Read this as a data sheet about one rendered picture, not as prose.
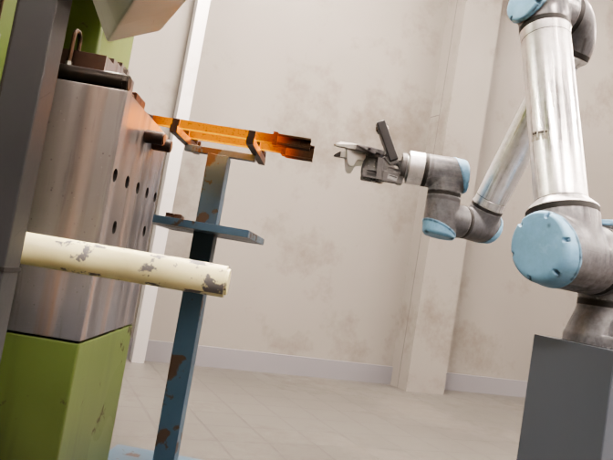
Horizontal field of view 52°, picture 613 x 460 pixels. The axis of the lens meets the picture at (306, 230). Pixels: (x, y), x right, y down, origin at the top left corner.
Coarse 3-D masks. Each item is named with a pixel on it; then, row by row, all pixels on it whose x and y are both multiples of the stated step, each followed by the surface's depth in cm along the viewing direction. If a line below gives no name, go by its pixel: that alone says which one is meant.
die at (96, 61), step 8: (64, 48) 114; (64, 56) 114; (80, 56) 114; (88, 56) 114; (96, 56) 114; (104, 56) 114; (72, 64) 114; (80, 64) 114; (88, 64) 114; (96, 64) 114; (104, 64) 114; (112, 64) 118; (120, 64) 124; (120, 72) 124; (128, 72) 129
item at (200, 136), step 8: (192, 136) 183; (200, 136) 183; (208, 136) 183; (216, 136) 183; (224, 136) 183; (232, 144) 184; (240, 144) 183; (264, 144) 182; (280, 152) 184; (288, 152) 183; (296, 152) 183; (304, 152) 183; (312, 152) 183; (304, 160) 184; (312, 160) 183
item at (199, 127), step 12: (156, 120) 172; (168, 120) 172; (204, 132) 173; (216, 132) 171; (228, 132) 171; (240, 132) 171; (264, 132) 170; (276, 132) 169; (276, 144) 171; (288, 144) 170; (300, 144) 171
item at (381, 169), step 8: (384, 152) 167; (368, 160) 168; (376, 160) 168; (384, 160) 169; (368, 168) 168; (376, 168) 168; (384, 168) 169; (392, 168) 169; (400, 168) 169; (360, 176) 170; (368, 176) 167; (376, 176) 167; (384, 176) 168; (392, 176) 168; (400, 176) 168; (400, 184) 170
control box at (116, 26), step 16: (96, 0) 84; (112, 0) 77; (128, 0) 72; (144, 0) 72; (160, 0) 74; (176, 0) 76; (112, 16) 80; (128, 16) 77; (144, 16) 79; (160, 16) 82; (112, 32) 83; (128, 32) 85; (144, 32) 88
